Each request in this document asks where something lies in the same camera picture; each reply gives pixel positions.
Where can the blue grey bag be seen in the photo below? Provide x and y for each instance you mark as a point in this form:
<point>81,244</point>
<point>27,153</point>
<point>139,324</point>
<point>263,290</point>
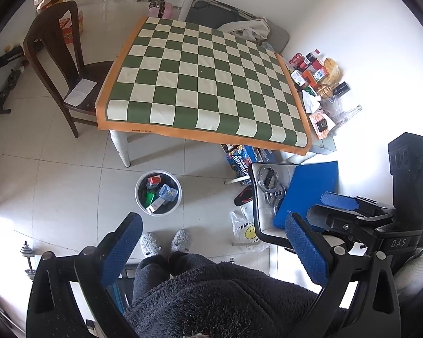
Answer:
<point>167,192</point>

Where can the white carton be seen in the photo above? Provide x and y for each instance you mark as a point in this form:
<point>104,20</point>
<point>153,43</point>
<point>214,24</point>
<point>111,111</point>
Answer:
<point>157,205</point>

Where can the bagged bread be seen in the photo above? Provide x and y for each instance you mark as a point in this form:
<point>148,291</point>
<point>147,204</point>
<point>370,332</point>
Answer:
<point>332,70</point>

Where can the gold jar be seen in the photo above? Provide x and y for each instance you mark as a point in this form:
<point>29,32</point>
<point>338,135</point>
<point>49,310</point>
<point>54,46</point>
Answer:
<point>325,91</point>

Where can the pink suitcase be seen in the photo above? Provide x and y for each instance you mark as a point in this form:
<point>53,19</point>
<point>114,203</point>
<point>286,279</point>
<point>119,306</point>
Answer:
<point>167,10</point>

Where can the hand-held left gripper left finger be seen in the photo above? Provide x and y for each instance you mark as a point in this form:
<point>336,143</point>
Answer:
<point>123,246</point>

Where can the chrome rings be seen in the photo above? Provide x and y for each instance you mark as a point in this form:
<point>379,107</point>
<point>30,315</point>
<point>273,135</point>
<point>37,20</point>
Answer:
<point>272,197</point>

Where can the blue board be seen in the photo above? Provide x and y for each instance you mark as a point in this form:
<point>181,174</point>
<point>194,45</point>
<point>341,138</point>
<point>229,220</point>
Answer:
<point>310,190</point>

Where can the blue white box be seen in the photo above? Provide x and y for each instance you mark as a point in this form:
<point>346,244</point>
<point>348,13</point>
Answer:
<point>320,74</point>

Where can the white smiley plastic bag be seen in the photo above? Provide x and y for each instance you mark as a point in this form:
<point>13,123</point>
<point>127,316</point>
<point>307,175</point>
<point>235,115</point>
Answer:
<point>245,225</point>

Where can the crumpled white paper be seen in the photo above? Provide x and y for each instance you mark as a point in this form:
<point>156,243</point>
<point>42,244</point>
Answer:
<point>311,101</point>

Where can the red can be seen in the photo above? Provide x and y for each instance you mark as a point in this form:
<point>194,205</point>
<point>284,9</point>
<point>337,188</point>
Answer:
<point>296,59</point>

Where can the white cloth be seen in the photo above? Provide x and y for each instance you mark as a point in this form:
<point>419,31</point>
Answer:
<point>250,28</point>

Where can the dark wooden chair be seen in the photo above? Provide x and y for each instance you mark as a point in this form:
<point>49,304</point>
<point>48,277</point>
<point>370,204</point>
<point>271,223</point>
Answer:
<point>49,42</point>

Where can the red black slipper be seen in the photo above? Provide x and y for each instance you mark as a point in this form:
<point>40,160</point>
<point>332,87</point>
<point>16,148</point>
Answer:
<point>243,196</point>

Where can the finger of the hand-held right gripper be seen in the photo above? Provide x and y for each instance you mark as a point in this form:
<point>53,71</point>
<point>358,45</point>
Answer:
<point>333,220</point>
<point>342,202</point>

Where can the orange cardboard box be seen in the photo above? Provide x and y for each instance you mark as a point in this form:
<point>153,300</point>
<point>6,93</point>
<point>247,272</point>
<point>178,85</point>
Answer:
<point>68,30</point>

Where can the small red box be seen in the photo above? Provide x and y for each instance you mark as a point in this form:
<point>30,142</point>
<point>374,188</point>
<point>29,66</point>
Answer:
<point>155,180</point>

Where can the green checkered tablecloth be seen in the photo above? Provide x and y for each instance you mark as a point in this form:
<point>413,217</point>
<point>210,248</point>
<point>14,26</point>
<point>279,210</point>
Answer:
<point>204,77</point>

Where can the folded grey table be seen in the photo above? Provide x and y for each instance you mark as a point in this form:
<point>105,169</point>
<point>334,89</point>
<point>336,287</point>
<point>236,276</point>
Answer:
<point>208,12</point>

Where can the orange packet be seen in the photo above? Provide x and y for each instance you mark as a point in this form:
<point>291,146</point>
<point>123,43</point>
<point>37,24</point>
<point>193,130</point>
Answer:
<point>320,125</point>

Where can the small white green box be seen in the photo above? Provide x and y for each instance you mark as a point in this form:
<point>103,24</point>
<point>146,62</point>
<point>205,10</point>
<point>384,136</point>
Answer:
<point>296,76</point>

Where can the clear glass bottle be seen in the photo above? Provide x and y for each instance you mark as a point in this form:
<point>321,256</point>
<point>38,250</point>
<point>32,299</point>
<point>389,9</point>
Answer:
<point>347,115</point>

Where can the grey fluffy slipper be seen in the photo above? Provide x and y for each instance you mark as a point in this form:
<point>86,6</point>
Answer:
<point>181,241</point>
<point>149,243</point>

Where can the white trash bin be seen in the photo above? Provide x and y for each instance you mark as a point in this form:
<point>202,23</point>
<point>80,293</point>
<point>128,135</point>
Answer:
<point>142,186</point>

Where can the blue printed box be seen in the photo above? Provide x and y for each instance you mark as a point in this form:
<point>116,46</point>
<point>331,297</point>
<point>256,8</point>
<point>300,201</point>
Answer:
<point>238,162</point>

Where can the white paper sheet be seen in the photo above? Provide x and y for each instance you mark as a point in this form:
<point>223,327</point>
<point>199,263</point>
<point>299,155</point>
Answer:
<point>79,92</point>

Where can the person's right hand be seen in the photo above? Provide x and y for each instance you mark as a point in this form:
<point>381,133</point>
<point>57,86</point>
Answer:
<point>414,274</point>

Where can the red capped bottle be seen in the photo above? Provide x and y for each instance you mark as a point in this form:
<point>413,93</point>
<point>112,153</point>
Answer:
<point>312,58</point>

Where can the green packet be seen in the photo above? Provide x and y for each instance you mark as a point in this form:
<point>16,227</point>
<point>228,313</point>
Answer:
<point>150,197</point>

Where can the white chair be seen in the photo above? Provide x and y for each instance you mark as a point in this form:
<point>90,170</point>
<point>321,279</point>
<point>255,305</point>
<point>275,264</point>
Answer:
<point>286,175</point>

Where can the black box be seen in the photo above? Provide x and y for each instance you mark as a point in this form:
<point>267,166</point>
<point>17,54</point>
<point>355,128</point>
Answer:
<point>341,88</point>

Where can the grey flat board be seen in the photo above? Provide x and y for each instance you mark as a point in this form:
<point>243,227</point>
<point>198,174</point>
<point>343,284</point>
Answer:
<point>326,145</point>

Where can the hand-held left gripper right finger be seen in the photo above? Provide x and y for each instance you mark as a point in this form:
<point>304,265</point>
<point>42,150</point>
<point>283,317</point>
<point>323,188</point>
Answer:
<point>306,250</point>

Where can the black dumbbell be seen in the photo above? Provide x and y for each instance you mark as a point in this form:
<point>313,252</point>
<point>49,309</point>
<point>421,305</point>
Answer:
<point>25,250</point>

